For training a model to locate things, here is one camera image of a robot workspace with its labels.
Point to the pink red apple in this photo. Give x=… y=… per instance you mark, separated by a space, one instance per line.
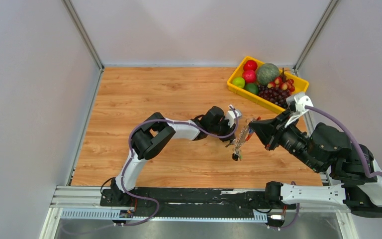
x=249 y=76

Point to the purple grape bunch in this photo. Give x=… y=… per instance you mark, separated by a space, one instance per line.
x=276 y=96

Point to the yellow plastic fruit tray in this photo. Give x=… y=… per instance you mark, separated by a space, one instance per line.
x=300 y=84

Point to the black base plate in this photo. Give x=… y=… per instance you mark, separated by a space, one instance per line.
x=193 y=202

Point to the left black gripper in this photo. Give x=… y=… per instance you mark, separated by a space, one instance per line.
x=229 y=130

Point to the aluminium frame rail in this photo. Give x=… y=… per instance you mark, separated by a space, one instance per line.
x=84 y=203

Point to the black car key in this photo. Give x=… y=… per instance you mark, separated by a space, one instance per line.
x=236 y=155

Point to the green grey melon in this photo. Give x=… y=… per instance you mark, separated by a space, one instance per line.
x=267 y=73

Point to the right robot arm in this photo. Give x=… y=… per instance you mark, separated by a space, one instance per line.
x=325 y=150

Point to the red cherry cluster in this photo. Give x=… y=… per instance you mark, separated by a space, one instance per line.
x=282 y=82

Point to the light green apple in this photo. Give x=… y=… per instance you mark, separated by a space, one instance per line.
x=239 y=82

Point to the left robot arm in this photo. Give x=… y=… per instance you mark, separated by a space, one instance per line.
x=150 y=137

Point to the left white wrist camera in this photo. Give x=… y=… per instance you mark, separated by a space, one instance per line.
x=232 y=116

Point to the red apple back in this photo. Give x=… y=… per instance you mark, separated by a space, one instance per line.
x=250 y=65

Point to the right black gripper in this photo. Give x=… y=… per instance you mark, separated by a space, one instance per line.
x=269 y=130

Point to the clear keyring with red tag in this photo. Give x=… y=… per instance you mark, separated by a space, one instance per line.
x=244 y=135

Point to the dark green lime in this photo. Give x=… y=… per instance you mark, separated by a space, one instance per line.
x=252 y=88

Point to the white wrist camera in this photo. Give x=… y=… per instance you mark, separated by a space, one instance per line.
x=297 y=104
x=232 y=116

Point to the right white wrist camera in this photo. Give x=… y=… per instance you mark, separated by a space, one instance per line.
x=297 y=104

